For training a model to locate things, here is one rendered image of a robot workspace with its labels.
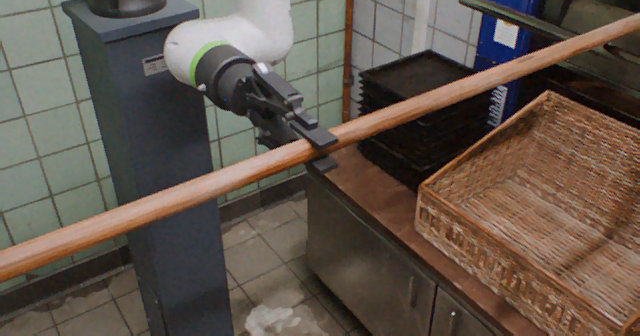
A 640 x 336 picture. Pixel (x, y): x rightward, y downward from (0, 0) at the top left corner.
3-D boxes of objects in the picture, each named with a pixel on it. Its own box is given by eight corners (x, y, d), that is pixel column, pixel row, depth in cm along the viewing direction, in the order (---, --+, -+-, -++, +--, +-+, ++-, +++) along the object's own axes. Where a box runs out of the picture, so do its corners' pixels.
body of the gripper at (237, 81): (257, 54, 89) (291, 76, 83) (261, 102, 94) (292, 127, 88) (213, 66, 86) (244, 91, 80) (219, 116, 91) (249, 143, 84)
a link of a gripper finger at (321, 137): (308, 120, 79) (308, 115, 78) (339, 142, 74) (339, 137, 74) (289, 127, 77) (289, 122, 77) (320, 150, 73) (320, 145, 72)
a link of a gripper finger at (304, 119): (296, 112, 79) (295, 92, 77) (318, 127, 76) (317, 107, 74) (287, 115, 78) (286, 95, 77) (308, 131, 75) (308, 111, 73)
